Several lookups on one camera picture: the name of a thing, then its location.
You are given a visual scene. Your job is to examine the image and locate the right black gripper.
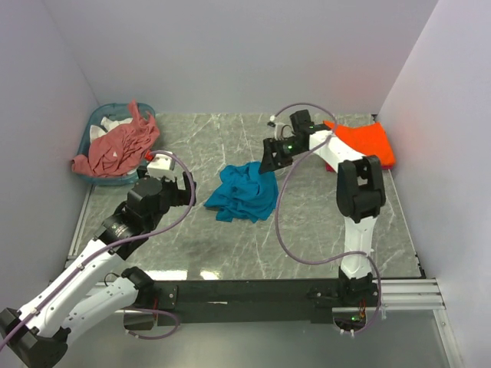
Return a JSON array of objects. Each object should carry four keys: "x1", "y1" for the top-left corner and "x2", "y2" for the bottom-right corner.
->
[{"x1": 258, "y1": 136, "x2": 306, "y2": 175}]

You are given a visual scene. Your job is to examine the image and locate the teal blue t shirt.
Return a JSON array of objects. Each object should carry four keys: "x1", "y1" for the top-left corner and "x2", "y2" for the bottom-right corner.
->
[{"x1": 204, "y1": 161, "x2": 278, "y2": 223}]

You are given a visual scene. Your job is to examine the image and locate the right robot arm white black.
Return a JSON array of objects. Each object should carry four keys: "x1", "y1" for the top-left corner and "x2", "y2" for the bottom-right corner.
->
[{"x1": 259, "y1": 110, "x2": 386, "y2": 306}]

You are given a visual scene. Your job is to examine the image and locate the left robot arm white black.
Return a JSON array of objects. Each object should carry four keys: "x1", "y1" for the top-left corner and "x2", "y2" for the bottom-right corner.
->
[{"x1": 1, "y1": 172, "x2": 196, "y2": 367}]

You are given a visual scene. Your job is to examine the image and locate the salmon pink t shirt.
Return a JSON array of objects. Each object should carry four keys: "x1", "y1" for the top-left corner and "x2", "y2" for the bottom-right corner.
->
[{"x1": 70, "y1": 100, "x2": 161, "y2": 178}]

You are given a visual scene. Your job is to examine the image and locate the white garment in basket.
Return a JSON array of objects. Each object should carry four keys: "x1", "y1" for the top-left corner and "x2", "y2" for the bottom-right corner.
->
[{"x1": 89, "y1": 117, "x2": 133, "y2": 143}]

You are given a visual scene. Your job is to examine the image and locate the folded orange t shirt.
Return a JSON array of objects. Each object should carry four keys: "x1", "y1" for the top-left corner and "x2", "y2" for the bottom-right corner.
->
[{"x1": 336, "y1": 122, "x2": 396, "y2": 169}]

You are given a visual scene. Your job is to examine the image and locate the black base beam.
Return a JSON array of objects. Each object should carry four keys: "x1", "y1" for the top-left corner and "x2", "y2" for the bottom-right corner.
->
[{"x1": 155, "y1": 278, "x2": 377, "y2": 324}]

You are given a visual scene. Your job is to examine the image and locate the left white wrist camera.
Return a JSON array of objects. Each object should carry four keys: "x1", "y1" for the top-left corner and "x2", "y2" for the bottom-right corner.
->
[{"x1": 144, "y1": 151, "x2": 176, "y2": 180}]

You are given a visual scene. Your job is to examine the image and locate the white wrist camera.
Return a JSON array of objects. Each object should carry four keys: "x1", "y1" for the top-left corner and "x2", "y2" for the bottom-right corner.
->
[
  {"x1": 144, "y1": 151, "x2": 176, "y2": 180},
  {"x1": 267, "y1": 115, "x2": 293, "y2": 140}
]

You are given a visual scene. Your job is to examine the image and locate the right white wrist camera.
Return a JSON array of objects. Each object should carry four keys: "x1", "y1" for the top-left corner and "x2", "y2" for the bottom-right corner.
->
[{"x1": 267, "y1": 115, "x2": 293, "y2": 140}]

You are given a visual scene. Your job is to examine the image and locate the aluminium frame rail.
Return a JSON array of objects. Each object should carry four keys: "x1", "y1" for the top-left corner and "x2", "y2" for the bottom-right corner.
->
[{"x1": 381, "y1": 278, "x2": 446, "y2": 311}]

